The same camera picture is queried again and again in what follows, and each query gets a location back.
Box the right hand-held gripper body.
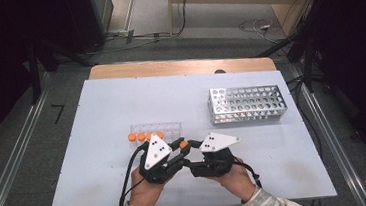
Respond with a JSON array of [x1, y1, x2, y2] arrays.
[[186, 129, 245, 181]]

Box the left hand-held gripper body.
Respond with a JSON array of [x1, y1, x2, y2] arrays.
[[135, 131, 183, 187]]

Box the clear acrylic tube rack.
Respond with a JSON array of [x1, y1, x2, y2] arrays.
[[128, 119, 185, 151]]

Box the perforated metal tube rack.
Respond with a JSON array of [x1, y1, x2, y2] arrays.
[[207, 81, 290, 127]]

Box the person's left hand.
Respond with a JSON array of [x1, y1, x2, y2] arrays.
[[125, 164, 178, 206]]

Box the person's right hand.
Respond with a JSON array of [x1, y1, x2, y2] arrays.
[[205, 155, 260, 206]]

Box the black metal stand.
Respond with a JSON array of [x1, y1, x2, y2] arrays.
[[254, 30, 325, 98], [24, 41, 44, 105]]

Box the grey cabinet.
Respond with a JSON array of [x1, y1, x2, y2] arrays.
[[88, 0, 117, 35]]

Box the dark curtain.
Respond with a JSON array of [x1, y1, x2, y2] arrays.
[[295, 0, 366, 148], [0, 0, 108, 155]]

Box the left hand-held gripper cable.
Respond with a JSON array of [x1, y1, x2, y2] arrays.
[[113, 142, 156, 206]]

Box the hand-held gripper cable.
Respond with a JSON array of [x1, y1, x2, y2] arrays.
[[113, 142, 156, 206], [232, 158, 263, 192]]

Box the right hand-held gripper cable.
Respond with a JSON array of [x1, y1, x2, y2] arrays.
[[232, 158, 263, 192]]

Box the metal floor rail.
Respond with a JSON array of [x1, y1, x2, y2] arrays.
[[286, 56, 366, 206], [0, 70, 62, 206]]

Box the white floor cable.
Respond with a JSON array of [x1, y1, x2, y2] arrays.
[[237, 17, 277, 47]]

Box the black hanging cable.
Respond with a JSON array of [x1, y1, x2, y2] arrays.
[[175, 0, 193, 36]]

